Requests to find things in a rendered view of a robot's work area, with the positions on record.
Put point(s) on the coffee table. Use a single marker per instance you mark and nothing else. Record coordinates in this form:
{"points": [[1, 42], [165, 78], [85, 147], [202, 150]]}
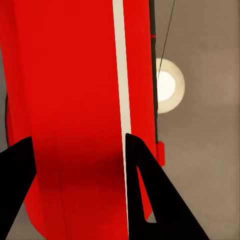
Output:
{"points": [[198, 119]]}

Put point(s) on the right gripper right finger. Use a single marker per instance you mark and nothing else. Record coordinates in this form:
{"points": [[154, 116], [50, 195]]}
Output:
{"points": [[174, 220]]}

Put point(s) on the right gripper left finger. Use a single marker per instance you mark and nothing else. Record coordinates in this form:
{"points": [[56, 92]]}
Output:
{"points": [[17, 172]]}

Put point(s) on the radio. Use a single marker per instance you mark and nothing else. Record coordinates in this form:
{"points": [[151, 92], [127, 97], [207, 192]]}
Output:
{"points": [[80, 74]]}

